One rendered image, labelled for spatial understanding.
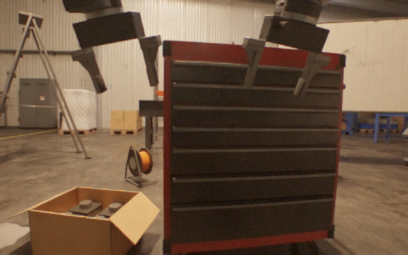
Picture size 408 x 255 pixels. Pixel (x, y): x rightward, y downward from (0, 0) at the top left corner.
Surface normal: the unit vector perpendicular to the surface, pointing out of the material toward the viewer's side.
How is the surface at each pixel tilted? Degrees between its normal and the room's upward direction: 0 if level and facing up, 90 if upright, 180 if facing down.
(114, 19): 113
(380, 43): 90
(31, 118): 90
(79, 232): 90
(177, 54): 90
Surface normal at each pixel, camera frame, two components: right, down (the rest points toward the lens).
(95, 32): -0.09, 0.46
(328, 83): 0.15, 0.07
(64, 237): -0.13, 0.07
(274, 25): 0.12, 0.47
